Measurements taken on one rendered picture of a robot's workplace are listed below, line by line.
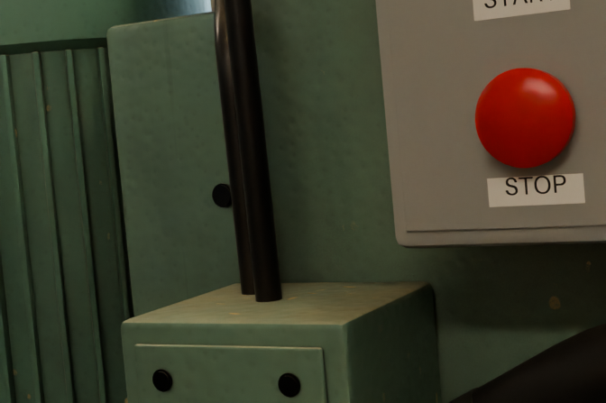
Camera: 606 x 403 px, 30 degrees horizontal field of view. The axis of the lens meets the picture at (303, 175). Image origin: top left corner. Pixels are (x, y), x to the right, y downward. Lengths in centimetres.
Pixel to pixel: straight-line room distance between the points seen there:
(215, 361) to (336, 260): 9
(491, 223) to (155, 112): 22
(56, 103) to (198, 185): 9
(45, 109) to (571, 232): 31
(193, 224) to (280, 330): 16
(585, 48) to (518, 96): 2
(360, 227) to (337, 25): 8
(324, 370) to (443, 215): 6
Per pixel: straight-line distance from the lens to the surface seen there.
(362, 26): 44
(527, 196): 35
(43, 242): 58
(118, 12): 58
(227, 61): 44
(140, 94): 54
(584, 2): 35
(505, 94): 34
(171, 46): 53
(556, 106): 34
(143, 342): 41
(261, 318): 38
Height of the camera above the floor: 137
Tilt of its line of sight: 3 degrees down
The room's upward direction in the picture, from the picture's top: 5 degrees counter-clockwise
